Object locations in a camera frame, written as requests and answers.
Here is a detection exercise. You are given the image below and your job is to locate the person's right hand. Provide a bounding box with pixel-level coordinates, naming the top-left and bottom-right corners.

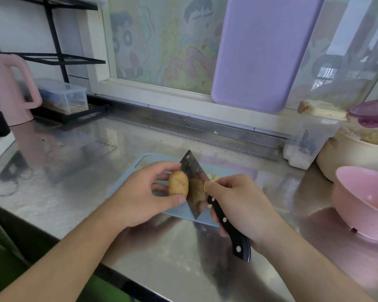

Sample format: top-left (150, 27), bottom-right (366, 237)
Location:
top-left (204, 174), bottom-right (291, 253)

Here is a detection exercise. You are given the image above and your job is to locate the person's left hand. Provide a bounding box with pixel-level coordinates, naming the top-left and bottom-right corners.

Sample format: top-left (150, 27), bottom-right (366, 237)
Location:
top-left (105, 161), bottom-right (188, 231)

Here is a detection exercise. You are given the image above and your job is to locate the brown potato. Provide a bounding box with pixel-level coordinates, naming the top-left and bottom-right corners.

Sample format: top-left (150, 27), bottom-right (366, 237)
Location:
top-left (168, 171), bottom-right (189, 197)

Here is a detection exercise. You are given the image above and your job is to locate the black handled steel cleaver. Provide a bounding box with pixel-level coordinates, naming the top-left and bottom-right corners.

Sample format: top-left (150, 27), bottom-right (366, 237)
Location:
top-left (179, 150), bottom-right (251, 262)

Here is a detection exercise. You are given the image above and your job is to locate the person's left forearm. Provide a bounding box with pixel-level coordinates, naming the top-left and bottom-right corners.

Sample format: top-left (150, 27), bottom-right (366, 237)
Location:
top-left (0, 213), bottom-right (130, 302)

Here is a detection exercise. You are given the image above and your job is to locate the person's right forearm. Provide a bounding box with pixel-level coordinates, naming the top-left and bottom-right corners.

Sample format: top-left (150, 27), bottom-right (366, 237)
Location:
top-left (249, 218), bottom-right (376, 302)

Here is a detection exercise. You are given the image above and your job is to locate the light blue cutting board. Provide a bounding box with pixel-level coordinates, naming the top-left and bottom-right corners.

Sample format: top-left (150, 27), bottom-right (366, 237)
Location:
top-left (118, 153), bottom-right (259, 229)

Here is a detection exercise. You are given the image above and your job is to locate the clear container with cream lid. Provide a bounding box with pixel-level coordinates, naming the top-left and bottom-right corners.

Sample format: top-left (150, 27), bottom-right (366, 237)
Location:
top-left (282, 99), bottom-right (349, 170)

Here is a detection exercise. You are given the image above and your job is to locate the cream pot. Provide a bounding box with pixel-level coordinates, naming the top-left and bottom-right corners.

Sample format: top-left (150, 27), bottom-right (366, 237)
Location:
top-left (316, 122), bottom-right (378, 186)

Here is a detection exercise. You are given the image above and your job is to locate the clear plastic storage box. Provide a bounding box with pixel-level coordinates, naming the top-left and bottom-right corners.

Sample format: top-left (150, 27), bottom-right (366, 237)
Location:
top-left (34, 79), bottom-right (89, 115)

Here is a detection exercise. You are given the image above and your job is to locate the pink bowl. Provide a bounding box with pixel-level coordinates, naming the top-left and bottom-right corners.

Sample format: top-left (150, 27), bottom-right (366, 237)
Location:
top-left (331, 166), bottom-right (378, 244)

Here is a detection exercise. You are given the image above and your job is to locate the purple cutting board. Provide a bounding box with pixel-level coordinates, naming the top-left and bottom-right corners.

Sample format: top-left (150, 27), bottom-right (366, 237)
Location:
top-left (211, 0), bottom-right (327, 114)

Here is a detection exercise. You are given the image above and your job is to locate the cartoon window film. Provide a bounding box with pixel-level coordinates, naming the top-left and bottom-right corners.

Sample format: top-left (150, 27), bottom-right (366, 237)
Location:
top-left (108, 0), bottom-right (228, 92)

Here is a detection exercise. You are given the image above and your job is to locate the black metal rack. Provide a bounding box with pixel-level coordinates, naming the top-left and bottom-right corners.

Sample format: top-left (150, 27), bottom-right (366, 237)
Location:
top-left (0, 0), bottom-right (110, 124)

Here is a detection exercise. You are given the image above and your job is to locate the purple translucent lid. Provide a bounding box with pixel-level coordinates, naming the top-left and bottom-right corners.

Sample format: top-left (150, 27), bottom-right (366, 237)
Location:
top-left (348, 98), bottom-right (378, 127)

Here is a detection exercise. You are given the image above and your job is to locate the pink kettle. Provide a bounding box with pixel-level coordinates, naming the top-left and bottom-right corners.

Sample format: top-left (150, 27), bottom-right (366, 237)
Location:
top-left (0, 53), bottom-right (43, 127)

